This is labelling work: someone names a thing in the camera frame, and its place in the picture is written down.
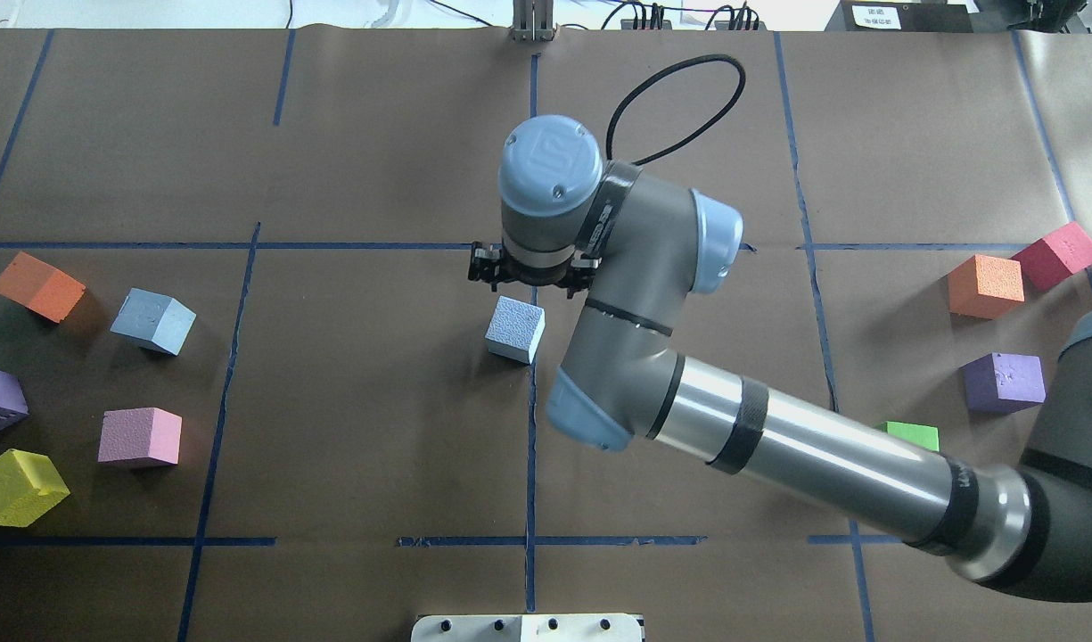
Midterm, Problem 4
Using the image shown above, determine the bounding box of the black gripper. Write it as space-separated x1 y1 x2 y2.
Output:
468 241 598 300

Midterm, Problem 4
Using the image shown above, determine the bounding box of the light blue foam block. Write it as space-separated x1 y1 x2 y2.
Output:
110 288 195 357
484 296 546 365

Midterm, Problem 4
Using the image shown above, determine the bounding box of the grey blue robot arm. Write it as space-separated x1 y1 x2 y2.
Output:
468 114 1092 603

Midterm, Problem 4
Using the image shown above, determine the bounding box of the pink foam block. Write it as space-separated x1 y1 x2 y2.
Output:
96 407 183 469

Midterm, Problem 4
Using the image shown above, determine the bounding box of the orange foam block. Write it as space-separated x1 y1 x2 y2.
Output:
946 253 1025 320
0 251 86 324

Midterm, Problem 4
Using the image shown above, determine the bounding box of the green foam block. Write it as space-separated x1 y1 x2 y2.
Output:
874 420 940 452

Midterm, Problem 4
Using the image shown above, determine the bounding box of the far orange foam block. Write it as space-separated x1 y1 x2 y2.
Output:
946 253 1025 320

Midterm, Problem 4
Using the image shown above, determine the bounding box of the far purple foam block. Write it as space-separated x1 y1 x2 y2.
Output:
960 352 1047 415

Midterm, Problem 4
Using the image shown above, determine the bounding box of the yellow foam block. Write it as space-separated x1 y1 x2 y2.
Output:
0 449 71 528

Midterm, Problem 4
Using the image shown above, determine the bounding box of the far crimson foam block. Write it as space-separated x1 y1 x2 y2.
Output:
1013 222 1092 292

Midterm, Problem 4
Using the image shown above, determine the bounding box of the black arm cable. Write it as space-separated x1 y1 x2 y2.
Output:
605 54 747 167

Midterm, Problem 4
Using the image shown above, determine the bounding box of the aluminium frame post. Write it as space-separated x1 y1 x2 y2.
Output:
509 0 556 41

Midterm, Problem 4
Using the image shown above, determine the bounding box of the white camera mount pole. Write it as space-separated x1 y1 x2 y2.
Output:
410 613 646 641

